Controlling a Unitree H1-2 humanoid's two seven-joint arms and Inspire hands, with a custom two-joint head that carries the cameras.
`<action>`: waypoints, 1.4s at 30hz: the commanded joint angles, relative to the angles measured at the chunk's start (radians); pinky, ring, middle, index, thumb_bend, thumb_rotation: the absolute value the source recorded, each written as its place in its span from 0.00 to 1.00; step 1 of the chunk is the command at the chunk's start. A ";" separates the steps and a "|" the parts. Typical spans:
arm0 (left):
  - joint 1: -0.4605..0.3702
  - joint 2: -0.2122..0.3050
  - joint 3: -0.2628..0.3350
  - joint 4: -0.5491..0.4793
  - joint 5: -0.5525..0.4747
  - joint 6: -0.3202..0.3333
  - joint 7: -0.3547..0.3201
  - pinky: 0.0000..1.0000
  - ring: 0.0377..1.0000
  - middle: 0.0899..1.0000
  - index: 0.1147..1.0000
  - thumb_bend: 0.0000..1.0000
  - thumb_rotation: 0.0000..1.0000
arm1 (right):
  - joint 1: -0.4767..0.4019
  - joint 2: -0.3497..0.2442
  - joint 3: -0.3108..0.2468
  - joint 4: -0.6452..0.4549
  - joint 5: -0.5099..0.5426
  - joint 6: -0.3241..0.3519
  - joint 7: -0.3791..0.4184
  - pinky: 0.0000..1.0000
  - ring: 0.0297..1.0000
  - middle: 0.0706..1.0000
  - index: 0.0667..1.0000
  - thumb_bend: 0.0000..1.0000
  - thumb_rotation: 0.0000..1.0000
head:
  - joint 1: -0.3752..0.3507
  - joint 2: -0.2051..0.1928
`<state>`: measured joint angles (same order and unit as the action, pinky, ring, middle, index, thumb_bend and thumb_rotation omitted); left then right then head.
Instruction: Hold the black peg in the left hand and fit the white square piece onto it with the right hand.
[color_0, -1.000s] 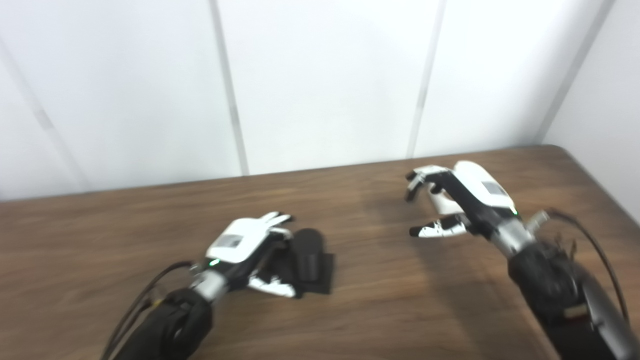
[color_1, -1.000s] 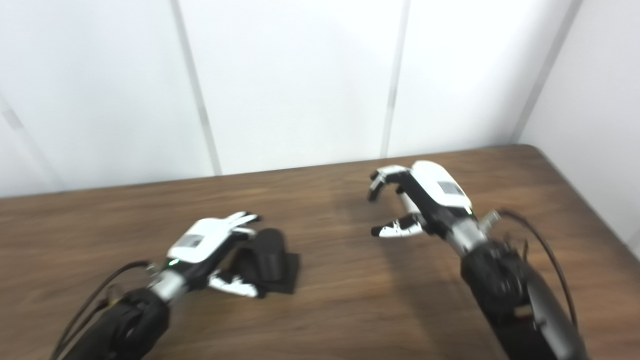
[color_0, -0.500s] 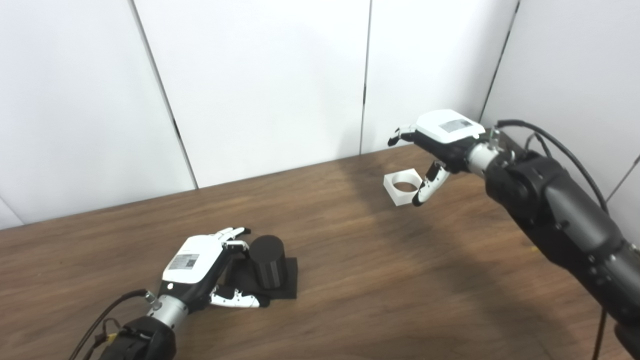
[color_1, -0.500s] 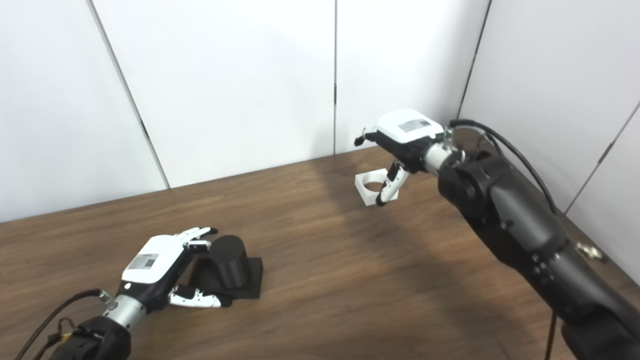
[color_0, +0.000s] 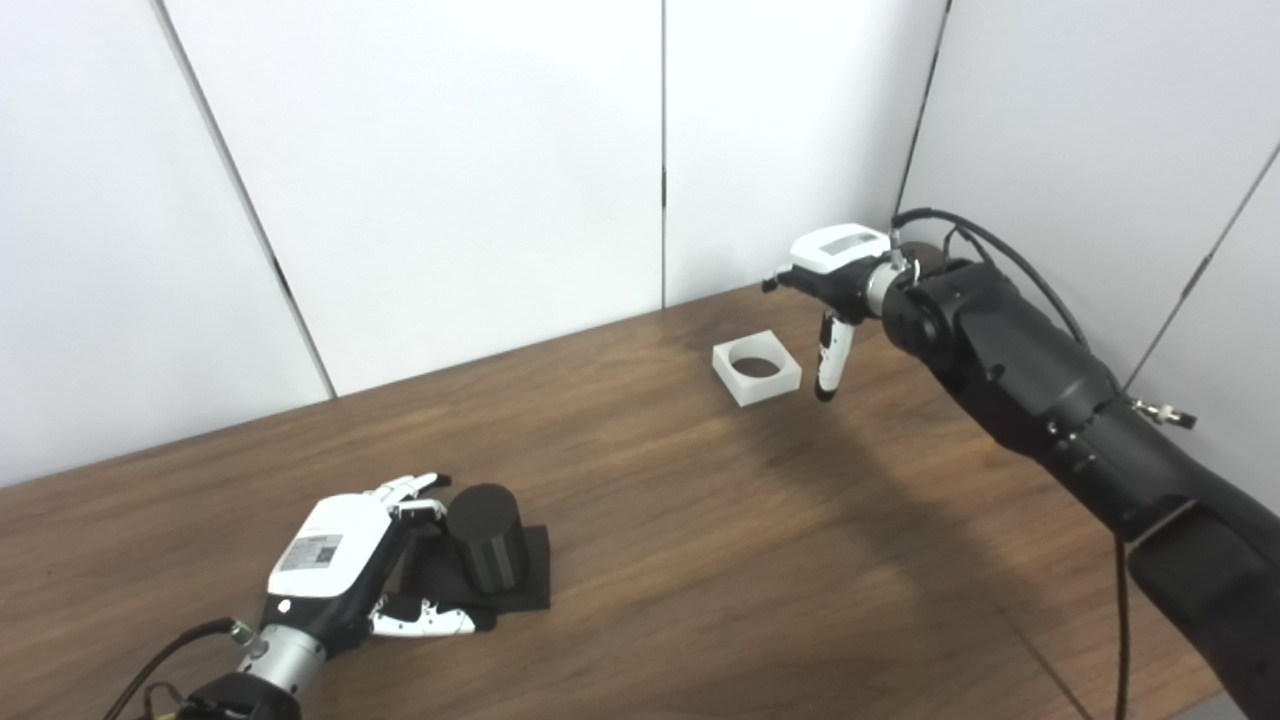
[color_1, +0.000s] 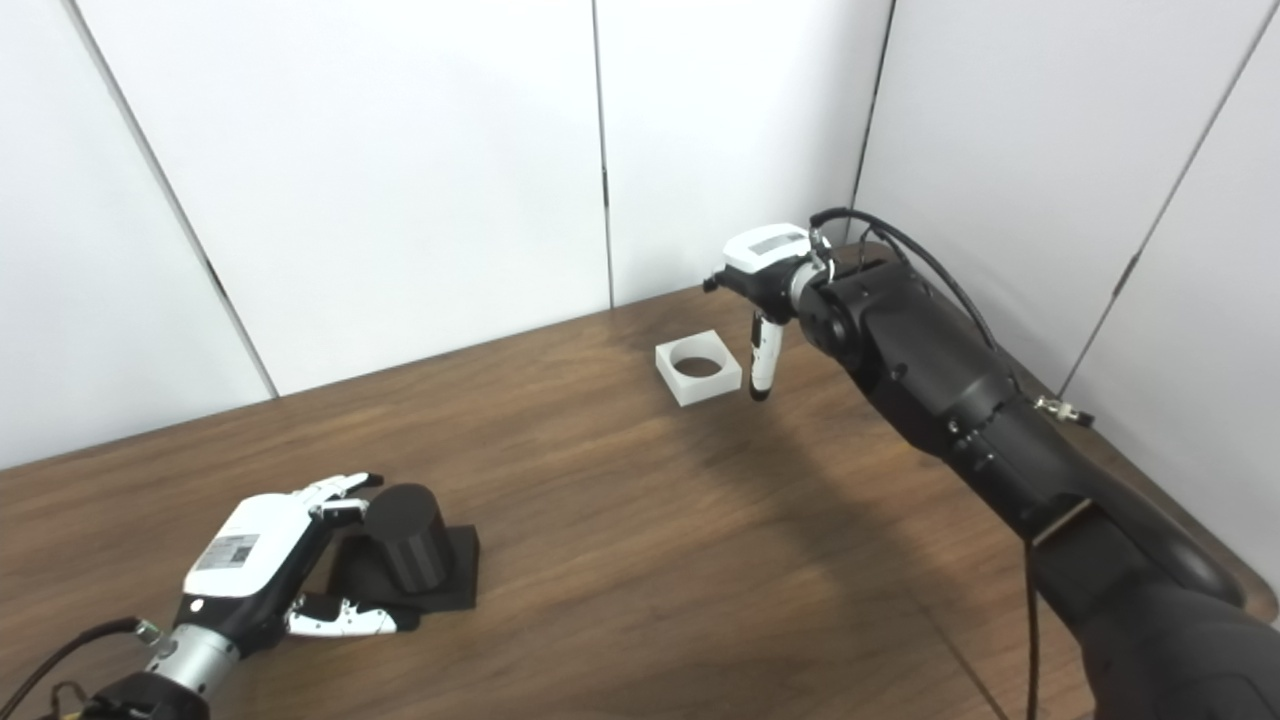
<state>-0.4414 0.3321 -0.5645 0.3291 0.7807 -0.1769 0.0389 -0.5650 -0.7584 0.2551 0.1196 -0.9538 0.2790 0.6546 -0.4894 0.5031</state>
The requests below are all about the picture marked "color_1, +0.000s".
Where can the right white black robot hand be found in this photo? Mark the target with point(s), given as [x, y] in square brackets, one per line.
[765, 270]

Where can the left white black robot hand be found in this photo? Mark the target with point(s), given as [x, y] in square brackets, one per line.
[255, 560]

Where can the white square piece with hole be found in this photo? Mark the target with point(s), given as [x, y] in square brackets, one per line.
[705, 387]

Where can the black peg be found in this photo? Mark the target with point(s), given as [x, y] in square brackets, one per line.
[410, 550]

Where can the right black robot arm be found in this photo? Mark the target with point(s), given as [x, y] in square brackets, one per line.
[1000, 430]

